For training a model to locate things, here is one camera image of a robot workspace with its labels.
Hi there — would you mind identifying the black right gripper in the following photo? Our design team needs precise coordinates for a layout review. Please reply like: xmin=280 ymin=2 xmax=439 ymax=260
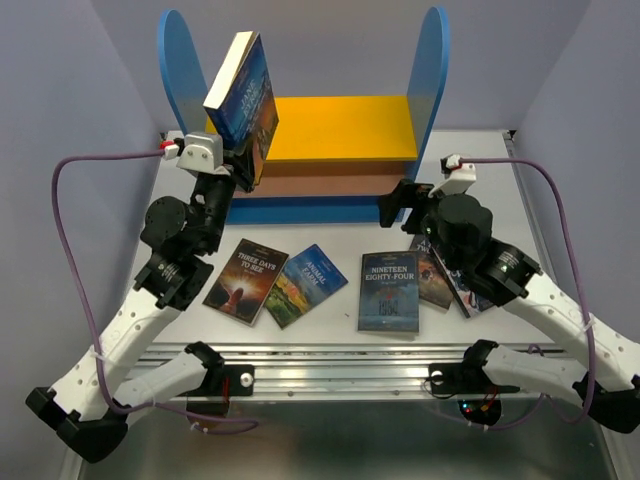
xmin=377 ymin=178 xmax=466 ymax=272

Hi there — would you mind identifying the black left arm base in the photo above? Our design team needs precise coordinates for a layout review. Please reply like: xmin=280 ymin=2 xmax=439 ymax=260
xmin=184 ymin=364 xmax=255 ymax=417

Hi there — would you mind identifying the Little Women book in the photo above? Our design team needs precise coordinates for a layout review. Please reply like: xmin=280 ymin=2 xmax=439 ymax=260
xmin=430 ymin=246 xmax=494 ymax=319

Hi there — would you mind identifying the blue and yellow bookshelf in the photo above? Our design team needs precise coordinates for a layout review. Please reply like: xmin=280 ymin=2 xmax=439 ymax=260
xmin=157 ymin=7 xmax=450 ymax=225

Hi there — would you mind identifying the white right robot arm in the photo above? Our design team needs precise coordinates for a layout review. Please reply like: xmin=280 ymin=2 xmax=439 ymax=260
xmin=377 ymin=179 xmax=639 ymax=434

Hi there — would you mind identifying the Three Days to See book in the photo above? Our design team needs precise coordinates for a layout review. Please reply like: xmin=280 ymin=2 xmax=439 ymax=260
xmin=203 ymin=239 xmax=289 ymax=326

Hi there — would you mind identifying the Jane Eyre book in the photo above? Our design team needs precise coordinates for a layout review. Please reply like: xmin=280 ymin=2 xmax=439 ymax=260
xmin=203 ymin=31 xmax=279 ymax=186

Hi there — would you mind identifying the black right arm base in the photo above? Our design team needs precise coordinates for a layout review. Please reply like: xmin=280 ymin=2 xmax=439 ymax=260
xmin=425 ymin=363 xmax=502 ymax=427

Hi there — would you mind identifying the A Tale of Two Cities book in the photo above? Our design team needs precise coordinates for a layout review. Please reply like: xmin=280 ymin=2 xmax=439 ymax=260
xmin=409 ymin=235 xmax=453 ymax=310

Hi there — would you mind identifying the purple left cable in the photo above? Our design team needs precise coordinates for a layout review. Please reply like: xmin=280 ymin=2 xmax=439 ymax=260
xmin=51 ymin=149 xmax=261 ymax=436

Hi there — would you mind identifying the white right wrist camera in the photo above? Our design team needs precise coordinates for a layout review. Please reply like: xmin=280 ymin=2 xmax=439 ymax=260
xmin=429 ymin=154 xmax=477 ymax=198

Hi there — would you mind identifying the purple cable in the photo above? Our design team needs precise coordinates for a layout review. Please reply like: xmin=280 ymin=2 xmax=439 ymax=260
xmin=429 ymin=156 xmax=596 ymax=434
xmin=51 ymin=149 xmax=261 ymax=436

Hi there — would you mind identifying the Animal Farm book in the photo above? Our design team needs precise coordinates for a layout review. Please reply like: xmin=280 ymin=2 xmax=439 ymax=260
xmin=265 ymin=244 xmax=348 ymax=329

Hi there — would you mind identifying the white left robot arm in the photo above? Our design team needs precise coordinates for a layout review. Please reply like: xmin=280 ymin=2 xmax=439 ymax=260
xmin=26 ymin=141 xmax=255 ymax=463

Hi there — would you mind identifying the Nineteen Eighty-Four book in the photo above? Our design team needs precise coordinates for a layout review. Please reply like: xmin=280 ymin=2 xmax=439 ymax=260
xmin=357 ymin=251 xmax=420 ymax=335

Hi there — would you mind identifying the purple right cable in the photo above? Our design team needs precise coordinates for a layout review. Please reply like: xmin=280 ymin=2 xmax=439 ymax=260
xmin=429 ymin=156 xmax=596 ymax=434

